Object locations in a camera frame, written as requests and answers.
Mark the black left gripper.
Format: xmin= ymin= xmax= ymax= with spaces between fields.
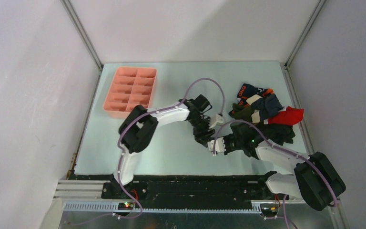
xmin=187 ymin=114 xmax=214 ymax=146

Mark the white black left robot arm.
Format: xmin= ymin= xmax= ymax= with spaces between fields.
xmin=113 ymin=95 xmax=223 ymax=199

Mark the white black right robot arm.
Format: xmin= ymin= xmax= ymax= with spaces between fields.
xmin=209 ymin=120 xmax=346 ymax=211

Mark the olive green underwear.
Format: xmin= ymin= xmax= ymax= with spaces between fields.
xmin=228 ymin=104 xmax=254 ymax=123

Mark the pink compartment tray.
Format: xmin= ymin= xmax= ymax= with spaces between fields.
xmin=103 ymin=66 xmax=158 ymax=119

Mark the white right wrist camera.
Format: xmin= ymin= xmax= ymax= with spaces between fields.
xmin=207 ymin=137 xmax=226 ymax=156

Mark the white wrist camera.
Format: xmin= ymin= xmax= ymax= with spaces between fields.
xmin=207 ymin=137 xmax=226 ymax=156
xmin=209 ymin=114 xmax=225 ymax=129

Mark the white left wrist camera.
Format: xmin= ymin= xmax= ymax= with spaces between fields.
xmin=209 ymin=114 xmax=225 ymax=129

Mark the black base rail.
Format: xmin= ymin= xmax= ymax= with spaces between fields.
xmin=101 ymin=174 xmax=289 ymax=210

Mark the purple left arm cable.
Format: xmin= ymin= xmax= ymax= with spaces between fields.
xmin=116 ymin=77 xmax=226 ymax=220

